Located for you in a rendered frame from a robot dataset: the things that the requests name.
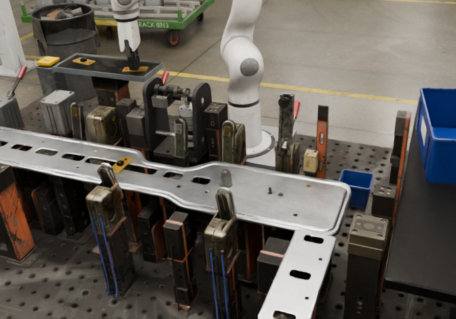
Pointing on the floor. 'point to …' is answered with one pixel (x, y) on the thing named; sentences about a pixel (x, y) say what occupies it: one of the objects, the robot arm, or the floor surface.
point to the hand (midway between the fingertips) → (134, 62)
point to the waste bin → (68, 39)
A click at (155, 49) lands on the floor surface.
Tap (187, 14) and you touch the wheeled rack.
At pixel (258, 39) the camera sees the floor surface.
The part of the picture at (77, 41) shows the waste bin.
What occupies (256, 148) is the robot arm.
